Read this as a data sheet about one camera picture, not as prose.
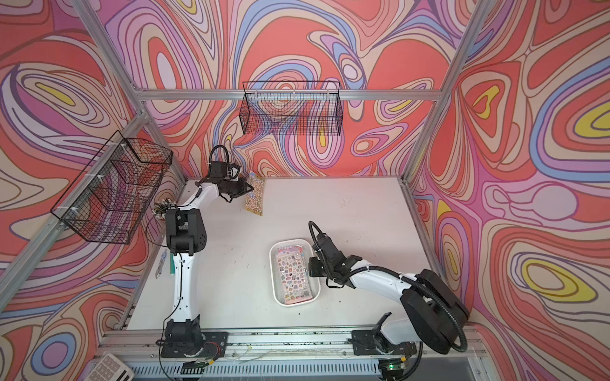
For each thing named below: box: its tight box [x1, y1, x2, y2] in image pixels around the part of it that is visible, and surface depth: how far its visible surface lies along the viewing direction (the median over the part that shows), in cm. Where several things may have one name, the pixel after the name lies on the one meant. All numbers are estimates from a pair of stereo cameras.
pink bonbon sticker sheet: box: [274, 244, 313, 305], surface depth 86 cm
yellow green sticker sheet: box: [243, 172, 266, 216], surface depth 110 cm
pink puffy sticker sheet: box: [277, 244, 305, 255], surface depth 92 cm
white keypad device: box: [84, 353, 135, 381], surface depth 69 cm
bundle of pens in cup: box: [152, 197, 178, 217], surface depth 90 cm
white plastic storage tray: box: [269, 238, 321, 308], surface depth 86 cm
